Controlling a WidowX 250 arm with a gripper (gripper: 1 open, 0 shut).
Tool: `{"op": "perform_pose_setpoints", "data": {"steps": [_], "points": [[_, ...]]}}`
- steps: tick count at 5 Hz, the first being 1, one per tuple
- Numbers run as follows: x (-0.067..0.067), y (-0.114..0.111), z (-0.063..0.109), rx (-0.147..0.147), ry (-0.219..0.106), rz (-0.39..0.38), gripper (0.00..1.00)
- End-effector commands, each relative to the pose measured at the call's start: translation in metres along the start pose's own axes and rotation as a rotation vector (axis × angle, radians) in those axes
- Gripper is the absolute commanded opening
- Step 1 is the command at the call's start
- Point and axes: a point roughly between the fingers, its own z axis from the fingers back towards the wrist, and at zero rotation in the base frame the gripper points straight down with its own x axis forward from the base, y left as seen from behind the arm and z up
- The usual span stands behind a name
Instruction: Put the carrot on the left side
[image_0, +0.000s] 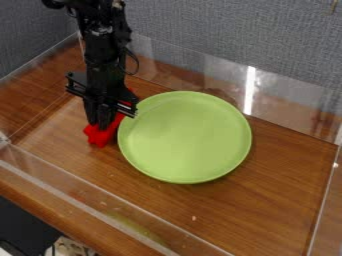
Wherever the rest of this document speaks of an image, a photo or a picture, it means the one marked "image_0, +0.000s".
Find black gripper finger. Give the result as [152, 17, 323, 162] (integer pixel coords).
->
[83, 97, 97, 125]
[97, 104, 116, 130]

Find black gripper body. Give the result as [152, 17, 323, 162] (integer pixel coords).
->
[64, 63, 140, 119]

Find red block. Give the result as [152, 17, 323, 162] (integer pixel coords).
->
[81, 87, 135, 149]

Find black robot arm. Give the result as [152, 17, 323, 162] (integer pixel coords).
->
[41, 0, 139, 130]

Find green round plate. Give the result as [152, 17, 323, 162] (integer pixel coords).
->
[117, 91, 252, 184]

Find black cable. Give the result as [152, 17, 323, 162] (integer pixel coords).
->
[119, 46, 141, 77]

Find clear acrylic enclosure wall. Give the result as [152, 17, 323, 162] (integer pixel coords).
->
[0, 36, 342, 256]

